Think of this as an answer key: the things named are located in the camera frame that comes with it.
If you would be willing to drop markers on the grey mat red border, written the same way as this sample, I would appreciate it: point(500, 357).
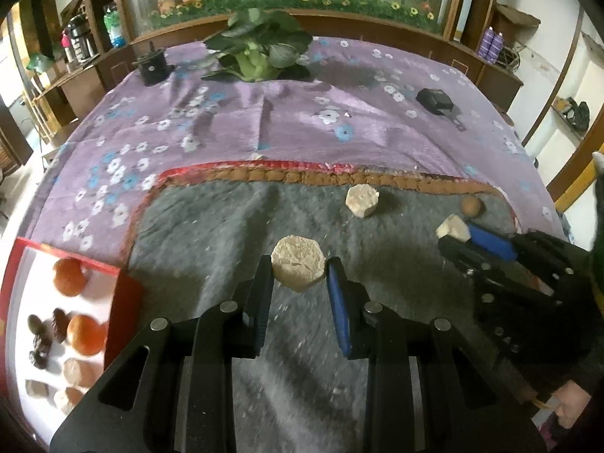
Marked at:
point(212, 245)

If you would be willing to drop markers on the purple floral tablecloth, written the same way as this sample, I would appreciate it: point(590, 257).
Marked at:
point(283, 118)

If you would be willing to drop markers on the purple bottle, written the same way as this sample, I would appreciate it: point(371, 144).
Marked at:
point(484, 43)
point(496, 47)

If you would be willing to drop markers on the green leafy plant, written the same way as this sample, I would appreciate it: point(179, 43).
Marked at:
point(255, 63)

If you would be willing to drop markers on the green plastic bag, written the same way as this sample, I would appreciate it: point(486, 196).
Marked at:
point(41, 62)

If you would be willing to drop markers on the black box device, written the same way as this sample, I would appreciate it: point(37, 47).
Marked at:
point(434, 99)

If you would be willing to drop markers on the black metal flask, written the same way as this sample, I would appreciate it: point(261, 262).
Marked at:
point(79, 42)

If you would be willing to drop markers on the orange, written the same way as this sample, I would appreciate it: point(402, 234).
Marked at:
point(70, 276)
point(86, 335)

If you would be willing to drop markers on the black cylindrical holder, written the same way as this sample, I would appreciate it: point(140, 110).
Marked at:
point(153, 68)

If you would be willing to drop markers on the dark green bag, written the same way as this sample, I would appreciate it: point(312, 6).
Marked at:
point(575, 115)

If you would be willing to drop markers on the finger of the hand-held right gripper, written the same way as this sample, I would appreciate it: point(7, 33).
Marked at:
point(490, 244)
point(460, 251)

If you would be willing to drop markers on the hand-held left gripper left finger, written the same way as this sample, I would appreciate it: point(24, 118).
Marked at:
point(263, 302)

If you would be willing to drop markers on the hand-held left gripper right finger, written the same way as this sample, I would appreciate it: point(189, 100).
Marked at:
point(337, 302)

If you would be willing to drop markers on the small angular beige cake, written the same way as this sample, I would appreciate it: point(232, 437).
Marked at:
point(453, 229)

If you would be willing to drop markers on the clear plastic bottle green cap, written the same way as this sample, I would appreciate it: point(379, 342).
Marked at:
point(113, 26)

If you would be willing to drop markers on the red box white inside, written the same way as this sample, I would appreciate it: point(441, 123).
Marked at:
point(125, 302)

